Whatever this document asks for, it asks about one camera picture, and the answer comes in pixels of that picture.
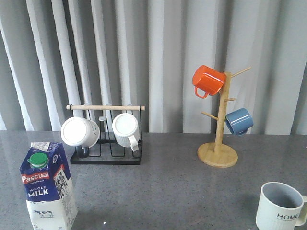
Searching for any blue enamel mug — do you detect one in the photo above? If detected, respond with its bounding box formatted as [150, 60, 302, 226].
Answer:
[225, 108, 254, 136]

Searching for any orange enamel mug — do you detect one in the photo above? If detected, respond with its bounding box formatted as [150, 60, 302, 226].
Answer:
[192, 65, 226, 99]

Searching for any white smiley mug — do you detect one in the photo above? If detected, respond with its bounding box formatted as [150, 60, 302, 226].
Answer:
[61, 117, 100, 158]

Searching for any white ribbed mug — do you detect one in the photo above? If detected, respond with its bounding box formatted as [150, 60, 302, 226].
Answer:
[112, 113, 140, 152]

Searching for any grey pleated curtain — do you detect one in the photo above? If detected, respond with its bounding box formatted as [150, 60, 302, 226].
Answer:
[0, 0, 307, 135]

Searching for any white HOME mug grey inside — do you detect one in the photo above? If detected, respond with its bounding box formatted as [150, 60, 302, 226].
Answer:
[256, 182, 307, 230]

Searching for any blue white milk carton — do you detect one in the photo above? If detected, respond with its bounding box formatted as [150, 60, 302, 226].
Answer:
[20, 142, 78, 230]

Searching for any black wire mug rack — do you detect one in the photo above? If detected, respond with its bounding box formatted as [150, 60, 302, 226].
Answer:
[66, 104, 145, 165]

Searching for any wooden mug tree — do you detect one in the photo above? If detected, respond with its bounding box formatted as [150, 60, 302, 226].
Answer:
[197, 67, 251, 168]

